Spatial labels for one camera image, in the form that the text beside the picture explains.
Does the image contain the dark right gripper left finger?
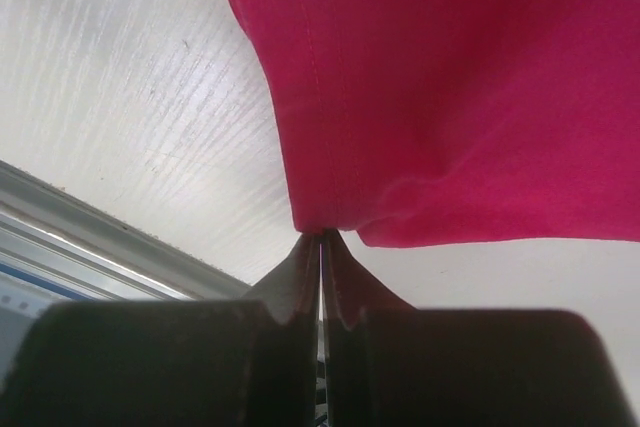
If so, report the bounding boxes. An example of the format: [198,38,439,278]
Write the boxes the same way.
[1,235,320,426]

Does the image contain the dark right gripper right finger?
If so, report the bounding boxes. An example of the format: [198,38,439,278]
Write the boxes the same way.
[321,231,628,426]

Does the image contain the crimson pink t shirt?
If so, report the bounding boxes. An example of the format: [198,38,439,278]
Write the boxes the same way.
[229,0,639,247]

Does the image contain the aluminium frame rail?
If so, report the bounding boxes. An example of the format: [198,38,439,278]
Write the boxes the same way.
[1,163,249,300]

